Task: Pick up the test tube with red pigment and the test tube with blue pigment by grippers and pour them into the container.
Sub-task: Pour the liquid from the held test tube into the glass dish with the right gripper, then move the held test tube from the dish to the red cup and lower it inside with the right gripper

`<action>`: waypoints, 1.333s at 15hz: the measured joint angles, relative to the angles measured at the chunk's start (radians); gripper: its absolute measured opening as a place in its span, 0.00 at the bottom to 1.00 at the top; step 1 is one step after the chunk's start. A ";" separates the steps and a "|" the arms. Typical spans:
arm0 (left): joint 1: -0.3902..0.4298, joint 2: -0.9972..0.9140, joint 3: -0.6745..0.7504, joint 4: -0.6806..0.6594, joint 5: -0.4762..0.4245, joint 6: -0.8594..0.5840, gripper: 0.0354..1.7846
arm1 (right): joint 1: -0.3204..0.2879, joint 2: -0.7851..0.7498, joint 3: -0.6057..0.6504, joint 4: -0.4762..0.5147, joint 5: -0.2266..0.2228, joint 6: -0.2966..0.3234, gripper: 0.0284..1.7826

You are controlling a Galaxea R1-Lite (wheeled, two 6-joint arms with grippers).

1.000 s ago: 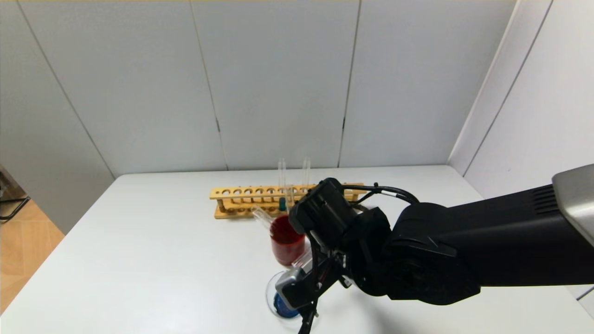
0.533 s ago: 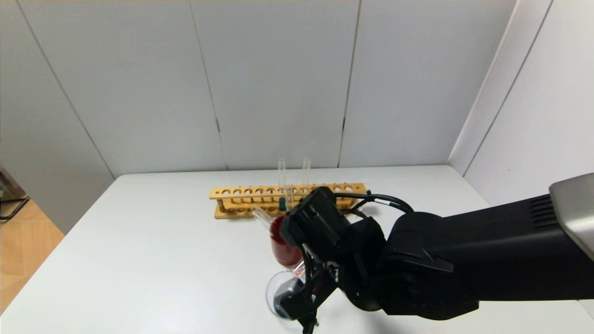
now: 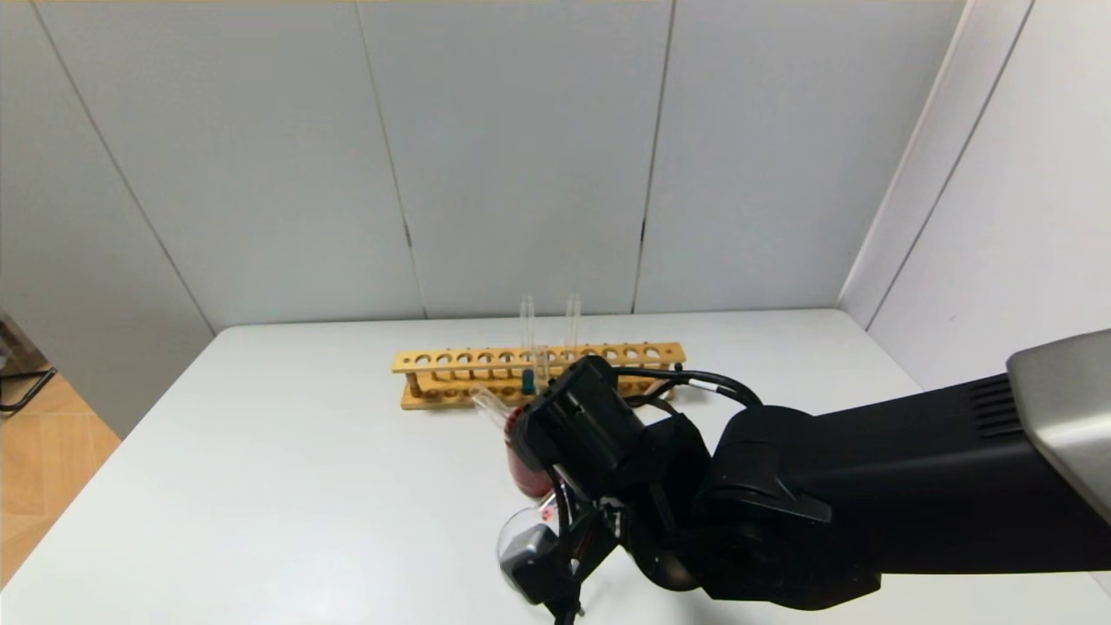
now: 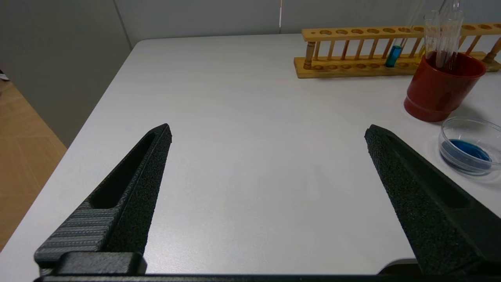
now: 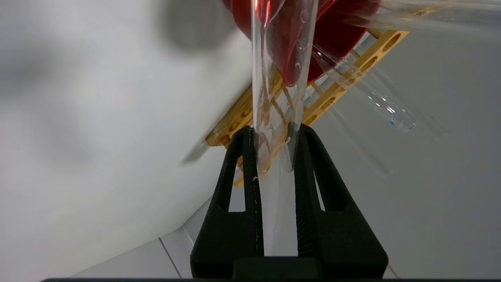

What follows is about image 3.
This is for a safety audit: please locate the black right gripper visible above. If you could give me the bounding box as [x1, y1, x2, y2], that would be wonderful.
[503, 401, 558, 478]

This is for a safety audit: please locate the black camera cable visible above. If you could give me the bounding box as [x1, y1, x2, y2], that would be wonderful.
[555, 366, 765, 625]

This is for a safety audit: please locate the red plastic cup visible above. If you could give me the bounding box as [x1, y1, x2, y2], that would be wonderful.
[505, 404, 556, 498]

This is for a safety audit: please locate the clear glass dish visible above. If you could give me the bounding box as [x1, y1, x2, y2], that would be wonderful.
[496, 508, 556, 600]

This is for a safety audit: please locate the test tube with teal pigment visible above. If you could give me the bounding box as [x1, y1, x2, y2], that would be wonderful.
[519, 295, 536, 395]

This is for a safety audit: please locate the empty clear test tube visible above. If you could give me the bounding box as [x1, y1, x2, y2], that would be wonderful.
[477, 395, 515, 435]
[469, 386, 511, 428]

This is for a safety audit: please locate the wooden test tube rack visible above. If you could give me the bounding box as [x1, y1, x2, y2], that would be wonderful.
[392, 341, 686, 411]

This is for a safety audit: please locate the dark furniture frame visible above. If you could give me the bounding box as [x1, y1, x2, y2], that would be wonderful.
[0, 314, 57, 413]

